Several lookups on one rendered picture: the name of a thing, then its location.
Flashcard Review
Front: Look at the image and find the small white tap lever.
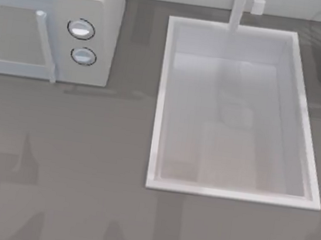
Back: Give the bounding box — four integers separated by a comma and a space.
250, 0, 266, 16

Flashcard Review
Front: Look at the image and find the white sink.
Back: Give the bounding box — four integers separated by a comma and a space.
144, 15, 321, 212

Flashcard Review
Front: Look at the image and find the tall white tap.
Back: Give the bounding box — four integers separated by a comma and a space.
226, 0, 248, 34

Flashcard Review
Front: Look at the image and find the pale microwave oven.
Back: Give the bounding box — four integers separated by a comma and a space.
0, 0, 127, 91

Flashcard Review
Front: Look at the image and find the small round microwave knob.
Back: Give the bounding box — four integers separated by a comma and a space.
69, 45, 99, 67

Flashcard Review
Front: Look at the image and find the large round microwave knob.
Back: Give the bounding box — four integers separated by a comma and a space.
65, 16, 98, 43

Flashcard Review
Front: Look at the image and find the microwave oven glass door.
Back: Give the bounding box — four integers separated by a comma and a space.
0, 4, 57, 71

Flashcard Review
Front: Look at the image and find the pale microwave door handle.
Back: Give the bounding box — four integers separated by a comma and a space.
26, 9, 66, 84

